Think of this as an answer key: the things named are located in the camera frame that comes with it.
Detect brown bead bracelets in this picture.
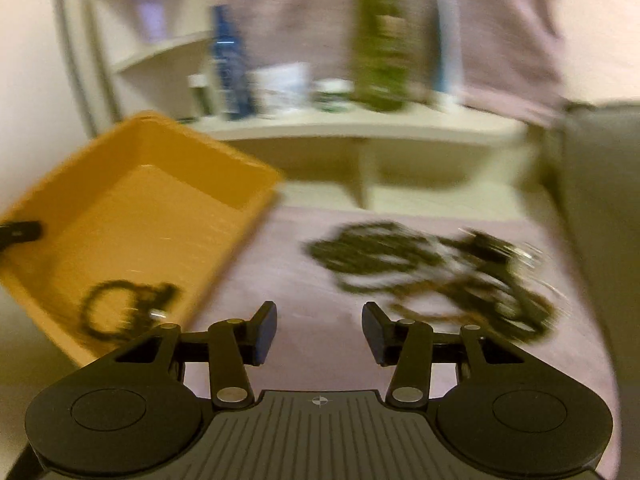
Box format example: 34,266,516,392
389,274,507,331

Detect black strap wristwatch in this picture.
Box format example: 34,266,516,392
445,231,556,342

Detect orange plastic tray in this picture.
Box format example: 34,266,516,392
1,112,283,366

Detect dark green bead necklace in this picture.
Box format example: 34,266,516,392
305,221,446,295

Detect lilac plush towel mat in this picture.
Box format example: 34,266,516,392
191,207,618,408

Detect white-capped lip balm stick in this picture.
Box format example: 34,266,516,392
188,74,214,117

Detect white wooden shelf unit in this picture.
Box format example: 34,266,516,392
88,0,544,220

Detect blue spray bottle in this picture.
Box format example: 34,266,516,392
210,4,255,120

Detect white cream jar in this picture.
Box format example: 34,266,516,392
250,62,310,118

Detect small green-label jar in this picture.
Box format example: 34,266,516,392
314,78,354,113

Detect blue white tube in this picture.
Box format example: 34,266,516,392
433,0,464,113

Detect green oil spray bottle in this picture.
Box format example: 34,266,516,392
350,0,410,113

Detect hanging lilac towel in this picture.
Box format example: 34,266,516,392
278,0,563,126

